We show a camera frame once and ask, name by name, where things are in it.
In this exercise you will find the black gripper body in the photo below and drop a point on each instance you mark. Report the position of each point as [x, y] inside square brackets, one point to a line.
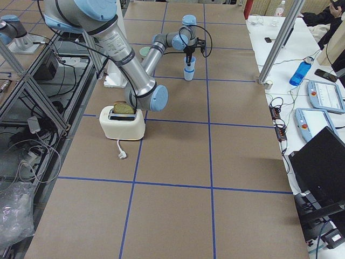
[189, 50]

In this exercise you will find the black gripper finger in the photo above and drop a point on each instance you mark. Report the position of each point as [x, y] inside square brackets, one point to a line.
[188, 59]

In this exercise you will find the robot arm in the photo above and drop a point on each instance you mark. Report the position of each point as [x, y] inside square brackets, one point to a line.
[99, 20]
[184, 40]

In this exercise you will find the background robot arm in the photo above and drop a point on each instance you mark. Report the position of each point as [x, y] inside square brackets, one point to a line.
[15, 35]

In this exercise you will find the green bowl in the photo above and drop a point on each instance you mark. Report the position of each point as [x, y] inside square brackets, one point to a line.
[144, 51]

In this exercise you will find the toast slice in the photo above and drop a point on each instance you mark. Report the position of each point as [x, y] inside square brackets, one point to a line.
[121, 107]

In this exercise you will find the cream toaster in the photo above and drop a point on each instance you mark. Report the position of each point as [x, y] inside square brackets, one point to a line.
[122, 126]

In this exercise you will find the blue water bottle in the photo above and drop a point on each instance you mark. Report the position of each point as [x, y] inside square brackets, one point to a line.
[301, 71]

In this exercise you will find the white toaster plug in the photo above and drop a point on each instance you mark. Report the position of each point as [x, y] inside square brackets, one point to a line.
[122, 154]

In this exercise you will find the black smartphone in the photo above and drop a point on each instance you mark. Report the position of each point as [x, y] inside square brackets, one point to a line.
[326, 75]

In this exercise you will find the near teach pendant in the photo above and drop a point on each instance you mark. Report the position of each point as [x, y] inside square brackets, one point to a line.
[311, 121]

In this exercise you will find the teach pendant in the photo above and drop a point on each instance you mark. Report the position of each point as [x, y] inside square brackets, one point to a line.
[311, 121]
[325, 96]

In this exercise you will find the far teach pendant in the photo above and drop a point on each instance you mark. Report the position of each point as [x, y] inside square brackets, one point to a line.
[325, 96]

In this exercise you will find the seated person in black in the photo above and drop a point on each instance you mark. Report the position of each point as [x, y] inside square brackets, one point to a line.
[325, 24]

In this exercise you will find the black laptop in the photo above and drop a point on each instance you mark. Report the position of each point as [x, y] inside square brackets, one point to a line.
[319, 167]

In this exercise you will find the clear plastic bag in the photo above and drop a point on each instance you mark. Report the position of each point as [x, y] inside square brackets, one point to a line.
[17, 213]

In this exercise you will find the aluminium frame post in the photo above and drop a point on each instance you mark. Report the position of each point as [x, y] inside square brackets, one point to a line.
[280, 39]

